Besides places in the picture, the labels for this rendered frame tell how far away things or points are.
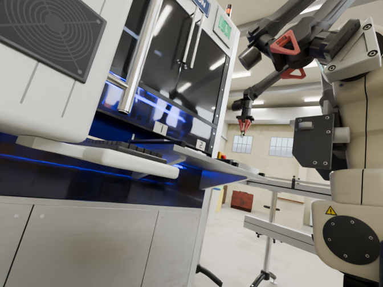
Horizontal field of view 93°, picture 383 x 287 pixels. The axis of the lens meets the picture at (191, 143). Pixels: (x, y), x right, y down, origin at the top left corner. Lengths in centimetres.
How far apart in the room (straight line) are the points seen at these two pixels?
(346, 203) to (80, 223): 92
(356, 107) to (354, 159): 15
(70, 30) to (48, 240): 76
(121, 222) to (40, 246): 30
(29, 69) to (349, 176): 68
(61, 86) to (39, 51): 5
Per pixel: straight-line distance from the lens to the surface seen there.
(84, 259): 101
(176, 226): 121
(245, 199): 779
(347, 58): 60
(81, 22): 36
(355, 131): 68
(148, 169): 40
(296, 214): 677
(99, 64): 36
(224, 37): 163
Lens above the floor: 78
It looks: 11 degrees up
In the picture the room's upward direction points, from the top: 12 degrees clockwise
